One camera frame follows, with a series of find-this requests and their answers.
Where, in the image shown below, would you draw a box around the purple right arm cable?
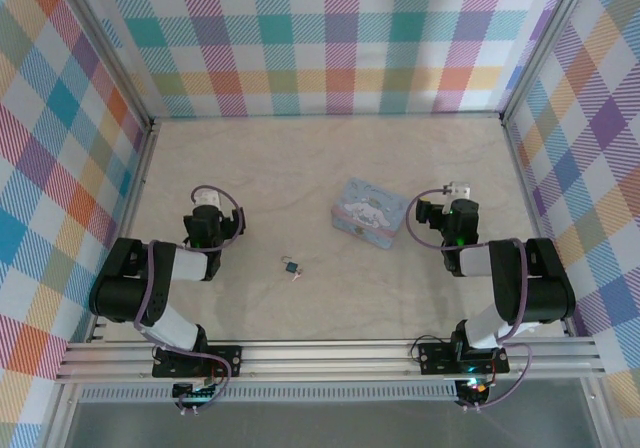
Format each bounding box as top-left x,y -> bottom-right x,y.
405,187 -> 533,414

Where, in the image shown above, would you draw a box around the aluminium frame post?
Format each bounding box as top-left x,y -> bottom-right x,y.
498,0 -> 597,125
63,0 -> 157,130

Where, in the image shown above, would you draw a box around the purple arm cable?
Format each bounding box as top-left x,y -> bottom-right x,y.
405,187 -> 533,414
132,183 -> 248,417

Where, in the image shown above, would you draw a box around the grey slotted cable duct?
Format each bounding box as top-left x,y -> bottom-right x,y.
78,386 -> 459,403

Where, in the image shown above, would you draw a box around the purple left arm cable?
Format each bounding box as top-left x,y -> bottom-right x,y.
132,183 -> 248,417

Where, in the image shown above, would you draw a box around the aluminium frame side rail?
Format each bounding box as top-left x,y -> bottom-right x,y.
83,117 -> 162,344

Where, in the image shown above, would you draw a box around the blue cartoon tin box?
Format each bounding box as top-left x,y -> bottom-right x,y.
330,177 -> 408,252

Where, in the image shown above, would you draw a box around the aluminium mounting rail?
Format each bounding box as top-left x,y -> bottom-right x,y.
54,336 -> 607,382

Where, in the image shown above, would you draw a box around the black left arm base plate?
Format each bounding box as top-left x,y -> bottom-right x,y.
151,343 -> 244,380

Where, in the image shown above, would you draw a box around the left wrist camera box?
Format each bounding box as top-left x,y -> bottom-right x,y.
193,189 -> 224,209

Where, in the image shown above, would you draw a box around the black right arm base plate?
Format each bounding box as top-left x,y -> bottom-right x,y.
416,338 -> 510,375

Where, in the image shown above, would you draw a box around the grey metal panel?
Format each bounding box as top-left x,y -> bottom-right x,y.
63,400 -> 604,448

